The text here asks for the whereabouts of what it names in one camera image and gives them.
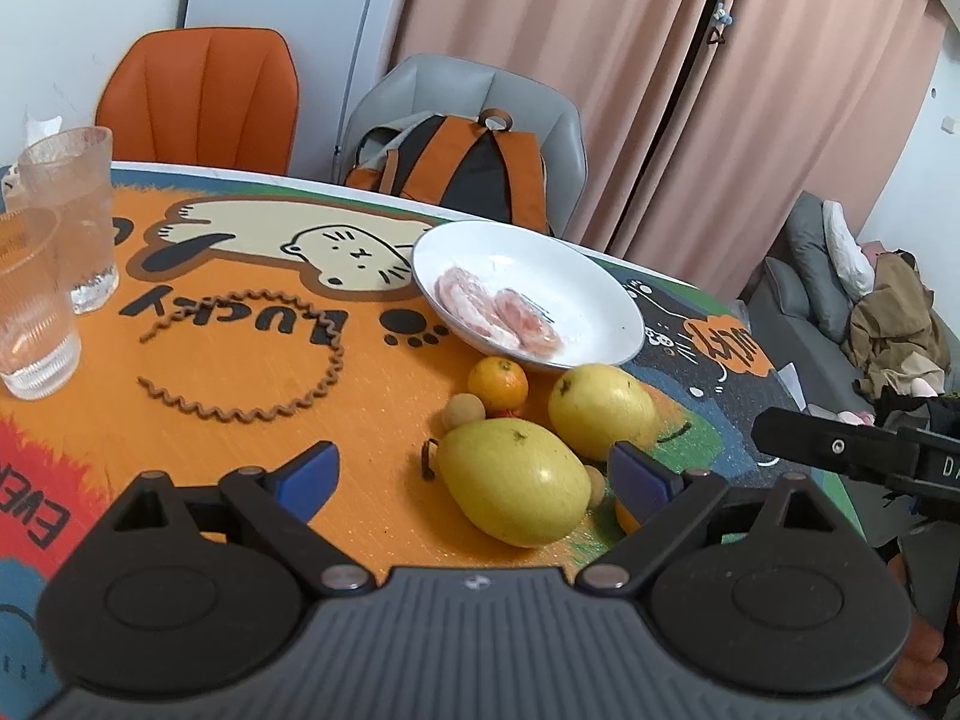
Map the grey pillow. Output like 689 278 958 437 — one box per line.
784 191 863 346

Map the white plate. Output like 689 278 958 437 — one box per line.
411 220 646 374

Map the grey chair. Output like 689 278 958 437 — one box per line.
339 54 588 241

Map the white cushion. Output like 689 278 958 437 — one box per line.
822 200 877 301

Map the cartoon printed table mat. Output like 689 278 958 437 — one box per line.
0 162 901 720

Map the orange chair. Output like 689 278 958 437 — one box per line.
95 28 300 176

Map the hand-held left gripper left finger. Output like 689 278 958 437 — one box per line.
97 441 376 595

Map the clear ribbed glass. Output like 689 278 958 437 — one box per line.
18 127 120 315
0 206 83 401

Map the brown wavy cord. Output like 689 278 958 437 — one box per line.
136 289 347 425

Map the pink curtain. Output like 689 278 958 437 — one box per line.
386 0 947 299

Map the orange and black backpack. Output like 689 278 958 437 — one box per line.
343 109 554 236

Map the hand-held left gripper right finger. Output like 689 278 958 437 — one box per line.
577 441 852 595

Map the person's right hand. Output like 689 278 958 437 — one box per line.
886 551 950 707

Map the white paper sheet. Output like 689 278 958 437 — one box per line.
771 362 809 400

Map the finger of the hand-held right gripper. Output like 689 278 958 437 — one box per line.
752 405 925 482

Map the grey sofa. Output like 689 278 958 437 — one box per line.
739 191 960 428

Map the white tissue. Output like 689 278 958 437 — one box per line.
22 110 65 148

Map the brown clothing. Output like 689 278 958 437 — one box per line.
847 251 953 400

